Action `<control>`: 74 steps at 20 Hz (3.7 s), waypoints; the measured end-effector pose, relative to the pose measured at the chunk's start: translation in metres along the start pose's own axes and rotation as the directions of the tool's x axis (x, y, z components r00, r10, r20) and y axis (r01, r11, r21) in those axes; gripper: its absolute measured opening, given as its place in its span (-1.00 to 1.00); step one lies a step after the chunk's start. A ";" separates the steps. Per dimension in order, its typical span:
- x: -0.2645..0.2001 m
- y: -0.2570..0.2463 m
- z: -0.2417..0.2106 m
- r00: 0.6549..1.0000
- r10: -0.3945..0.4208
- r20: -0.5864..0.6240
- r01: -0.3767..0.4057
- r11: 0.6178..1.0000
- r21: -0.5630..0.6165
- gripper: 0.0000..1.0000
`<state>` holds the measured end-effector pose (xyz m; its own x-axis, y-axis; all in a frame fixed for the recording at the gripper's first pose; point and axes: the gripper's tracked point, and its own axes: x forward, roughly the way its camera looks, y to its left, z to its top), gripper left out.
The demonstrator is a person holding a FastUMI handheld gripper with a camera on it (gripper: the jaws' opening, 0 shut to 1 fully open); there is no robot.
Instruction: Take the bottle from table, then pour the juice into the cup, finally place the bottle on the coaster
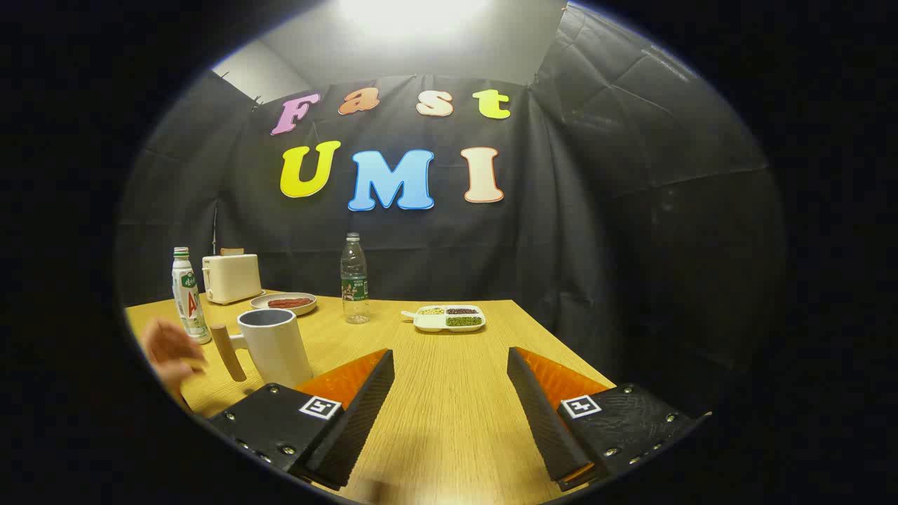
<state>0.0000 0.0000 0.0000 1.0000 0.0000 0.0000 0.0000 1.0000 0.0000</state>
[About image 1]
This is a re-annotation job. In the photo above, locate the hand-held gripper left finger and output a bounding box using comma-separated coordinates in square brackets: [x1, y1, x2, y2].
[203, 349, 395, 492]

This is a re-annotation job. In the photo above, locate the cream toaster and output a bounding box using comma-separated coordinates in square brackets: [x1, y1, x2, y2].
[202, 253, 265, 305]

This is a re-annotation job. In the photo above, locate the wooden table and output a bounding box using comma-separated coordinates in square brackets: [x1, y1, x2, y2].
[125, 289, 618, 505]

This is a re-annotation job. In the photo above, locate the clear plastic water bottle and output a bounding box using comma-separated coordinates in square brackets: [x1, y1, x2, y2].
[340, 233, 371, 325]

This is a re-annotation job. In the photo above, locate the black backdrop cloth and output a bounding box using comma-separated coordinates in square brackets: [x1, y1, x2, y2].
[116, 4, 786, 393]

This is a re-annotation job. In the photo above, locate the white cup with wooden handle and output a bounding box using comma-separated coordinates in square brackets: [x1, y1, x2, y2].
[210, 308, 314, 390]

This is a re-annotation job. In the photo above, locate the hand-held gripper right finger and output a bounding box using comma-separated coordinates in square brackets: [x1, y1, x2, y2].
[507, 346, 713, 492]

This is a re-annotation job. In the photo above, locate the white juice bottle green label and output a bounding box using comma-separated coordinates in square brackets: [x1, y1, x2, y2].
[172, 247, 213, 345]

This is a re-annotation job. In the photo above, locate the oval grey plate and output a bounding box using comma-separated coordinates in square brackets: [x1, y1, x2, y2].
[250, 292, 318, 316]

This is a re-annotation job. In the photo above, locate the white divided snack tray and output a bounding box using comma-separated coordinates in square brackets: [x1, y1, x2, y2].
[401, 304, 487, 332]

